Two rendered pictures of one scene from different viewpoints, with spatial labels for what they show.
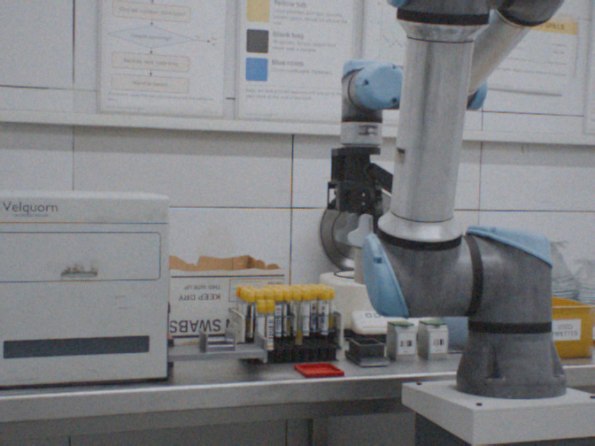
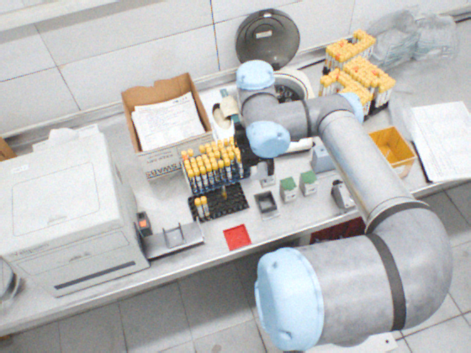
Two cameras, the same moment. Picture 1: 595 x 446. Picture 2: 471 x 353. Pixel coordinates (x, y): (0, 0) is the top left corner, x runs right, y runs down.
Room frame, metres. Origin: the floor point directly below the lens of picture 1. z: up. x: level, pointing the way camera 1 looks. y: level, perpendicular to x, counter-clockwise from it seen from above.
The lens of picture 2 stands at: (0.91, -0.11, 1.98)
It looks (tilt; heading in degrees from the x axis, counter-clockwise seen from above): 56 degrees down; 6
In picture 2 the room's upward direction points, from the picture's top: 8 degrees counter-clockwise
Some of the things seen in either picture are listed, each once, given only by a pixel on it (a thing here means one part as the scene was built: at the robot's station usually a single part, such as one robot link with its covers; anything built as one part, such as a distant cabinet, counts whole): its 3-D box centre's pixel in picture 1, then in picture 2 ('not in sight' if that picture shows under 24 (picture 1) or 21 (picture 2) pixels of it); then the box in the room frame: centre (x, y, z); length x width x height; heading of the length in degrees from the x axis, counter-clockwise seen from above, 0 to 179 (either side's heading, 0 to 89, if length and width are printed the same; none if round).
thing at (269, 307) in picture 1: (286, 327); (216, 194); (1.57, 0.01, 0.93); 0.17 x 0.09 x 0.11; 108
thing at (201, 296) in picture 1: (212, 296); (168, 125); (1.83, 0.17, 0.95); 0.29 x 0.25 x 0.15; 18
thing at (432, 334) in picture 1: (432, 339); (308, 183); (1.61, -0.26, 0.91); 0.05 x 0.04 x 0.07; 18
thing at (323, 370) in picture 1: (319, 370); (236, 237); (1.45, -0.05, 0.88); 0.07 x 0.07 x 0.01; 18
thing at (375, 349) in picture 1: (367, 351); (266, 203); (1.55, -0.14, 0.89); 0.09 x 0.05 x 0.04; 16
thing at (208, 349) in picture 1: (204, 346); (166, 239); (1.43, 0.15, 0.92); 0.21 x 0.07 x 0.05; 108
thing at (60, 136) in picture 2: not in sight; (66, 144); (1.78, 0.51, 0.94); 0.22 x 0.12 x 0.13; 112
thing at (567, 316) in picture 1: (544, 326); (382, 156); (1.68, -0.50, 0.93); 0.13 x 0.13 x 0.10; 17
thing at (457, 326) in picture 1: (462, 324); (329, 158); (1.69, -0.34, 0.92); 0.10 x 0.07 x 0.10; 103
